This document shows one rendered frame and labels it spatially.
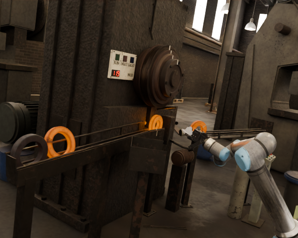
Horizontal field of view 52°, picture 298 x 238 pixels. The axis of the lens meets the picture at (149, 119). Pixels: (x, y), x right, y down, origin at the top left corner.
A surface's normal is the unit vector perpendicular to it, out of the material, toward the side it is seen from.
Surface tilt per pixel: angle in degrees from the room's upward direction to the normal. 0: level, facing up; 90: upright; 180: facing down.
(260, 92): 90
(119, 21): 90
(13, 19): 92
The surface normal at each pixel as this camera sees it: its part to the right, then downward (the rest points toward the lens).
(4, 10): -0.40, 0.08
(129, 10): 0.83, 0.21
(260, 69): -0.73, 0.00
